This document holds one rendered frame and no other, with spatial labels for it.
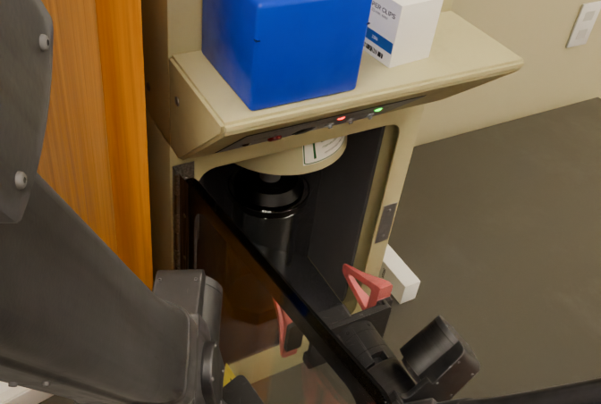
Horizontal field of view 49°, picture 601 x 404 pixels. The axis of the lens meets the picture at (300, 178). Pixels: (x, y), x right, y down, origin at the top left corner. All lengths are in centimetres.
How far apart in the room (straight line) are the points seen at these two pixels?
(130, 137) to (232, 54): 10
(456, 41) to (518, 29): 93
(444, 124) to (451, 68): 98
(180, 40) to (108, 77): 13
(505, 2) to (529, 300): 64
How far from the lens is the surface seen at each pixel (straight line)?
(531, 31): 164
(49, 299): 21
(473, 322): 118
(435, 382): 72
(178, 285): 51
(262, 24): 48
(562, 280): 133
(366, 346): 76
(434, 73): 61
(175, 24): 58
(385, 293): 82
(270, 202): 83
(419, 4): 59
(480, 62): 65
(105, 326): 26
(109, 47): 47
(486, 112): 169
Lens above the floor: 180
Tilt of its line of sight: 39 degrees down
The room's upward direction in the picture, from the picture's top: 8 degrees clockwise
